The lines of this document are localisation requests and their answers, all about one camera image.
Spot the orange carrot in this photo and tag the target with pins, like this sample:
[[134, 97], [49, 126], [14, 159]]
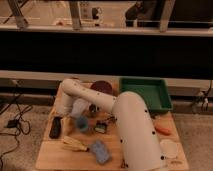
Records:
[[162, 130]]

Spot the white paper cup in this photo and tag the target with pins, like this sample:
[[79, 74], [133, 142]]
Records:
[[169, 148]]

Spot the black handled tool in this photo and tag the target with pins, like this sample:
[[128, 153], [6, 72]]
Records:
[[110, 119]]

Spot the wooden board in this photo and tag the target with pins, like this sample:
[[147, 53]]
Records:
[[53, 157]]

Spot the small metal cup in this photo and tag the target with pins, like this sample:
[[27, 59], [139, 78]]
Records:
[[93, 109]]

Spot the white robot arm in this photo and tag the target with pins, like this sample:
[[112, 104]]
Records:
[[140, 144]]

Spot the purple grape bunch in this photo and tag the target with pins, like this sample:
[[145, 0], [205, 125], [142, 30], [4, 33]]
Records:
[[123, 164]]

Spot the blue plastic cup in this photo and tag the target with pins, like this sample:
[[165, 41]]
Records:
[[82, 123]]

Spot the green plastic tray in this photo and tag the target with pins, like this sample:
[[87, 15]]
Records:
[[153, 90]]

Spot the blue sponge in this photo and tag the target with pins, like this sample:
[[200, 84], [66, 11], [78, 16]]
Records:
[[100, 151]]

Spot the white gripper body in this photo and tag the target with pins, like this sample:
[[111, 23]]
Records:
[[68, 124]]

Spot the purple bowl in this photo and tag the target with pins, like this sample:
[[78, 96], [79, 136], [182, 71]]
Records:
[[102, 86]]

